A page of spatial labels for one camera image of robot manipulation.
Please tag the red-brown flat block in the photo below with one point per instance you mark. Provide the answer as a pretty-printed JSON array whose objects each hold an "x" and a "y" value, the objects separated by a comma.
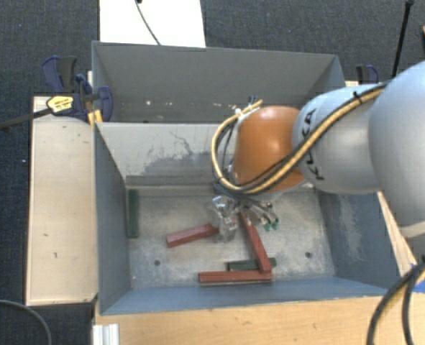
[
  {"x": 233, "y": 277},
  {"x": 258, "y": 246},
  {"x": 190, "y": 235}
]

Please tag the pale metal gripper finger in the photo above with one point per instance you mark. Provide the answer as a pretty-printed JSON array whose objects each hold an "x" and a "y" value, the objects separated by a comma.
[
  {"x": 231, "y": 228},
  {"x": 218, "y": 212}
]

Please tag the grey metal bin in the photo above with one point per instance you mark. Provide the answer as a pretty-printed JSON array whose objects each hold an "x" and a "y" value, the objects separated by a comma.
[{"x": 183, "y": 149}]

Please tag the pale wood flat board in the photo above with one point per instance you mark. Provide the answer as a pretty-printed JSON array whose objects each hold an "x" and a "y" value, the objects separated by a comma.
[{"x": 61, "y": 207}]

